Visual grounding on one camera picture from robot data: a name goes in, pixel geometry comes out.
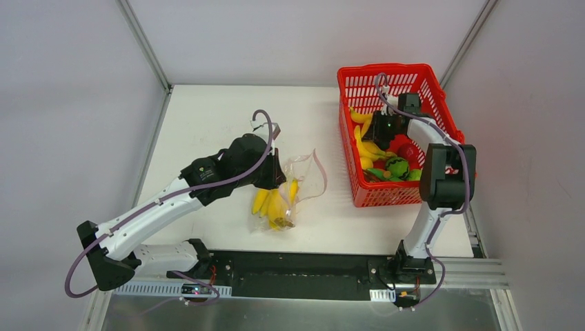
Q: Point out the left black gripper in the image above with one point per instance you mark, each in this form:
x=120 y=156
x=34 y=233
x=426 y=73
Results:
x=275 y=169

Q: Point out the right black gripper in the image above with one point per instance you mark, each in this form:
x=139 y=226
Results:
x=378 y=132

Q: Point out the red plastic basket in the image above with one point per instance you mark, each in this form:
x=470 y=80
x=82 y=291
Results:
x=357 y=92

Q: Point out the yellow banana bunch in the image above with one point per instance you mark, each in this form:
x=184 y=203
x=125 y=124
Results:
x=369 y=151
x=285 y=206
x=268 y=206

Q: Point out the clear zip top bag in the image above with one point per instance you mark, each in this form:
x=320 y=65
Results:
x=313 y=182

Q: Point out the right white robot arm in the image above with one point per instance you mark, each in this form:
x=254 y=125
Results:
x=446 y=184

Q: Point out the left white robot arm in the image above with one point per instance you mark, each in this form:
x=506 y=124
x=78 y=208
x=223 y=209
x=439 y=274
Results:
x=115 y=249

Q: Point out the single yellow banana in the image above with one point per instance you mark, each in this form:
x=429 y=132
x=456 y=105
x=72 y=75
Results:
x=358 y=117

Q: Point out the red toy apple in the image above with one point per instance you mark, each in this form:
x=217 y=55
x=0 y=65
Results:
x=408 y=151

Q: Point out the toy watermelon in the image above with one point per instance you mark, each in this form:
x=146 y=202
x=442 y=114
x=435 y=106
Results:
x=398 y=167

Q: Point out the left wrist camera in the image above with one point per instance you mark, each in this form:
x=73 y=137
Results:
x=261 y=129

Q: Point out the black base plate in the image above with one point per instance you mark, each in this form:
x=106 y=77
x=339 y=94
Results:
x=280 y=275

